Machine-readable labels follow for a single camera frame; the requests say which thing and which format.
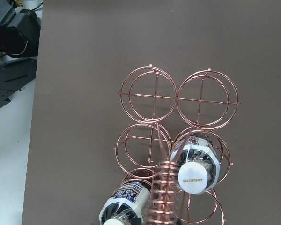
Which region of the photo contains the copper wire bottle basket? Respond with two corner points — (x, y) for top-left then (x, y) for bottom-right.
(113, 65), (239, 225)

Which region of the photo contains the tea bottle middle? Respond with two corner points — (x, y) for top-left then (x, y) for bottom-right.
(177, 133), (220, 195)

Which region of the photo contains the tea bottle right edge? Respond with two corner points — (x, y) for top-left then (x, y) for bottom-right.
(99, 180), (151, 225)

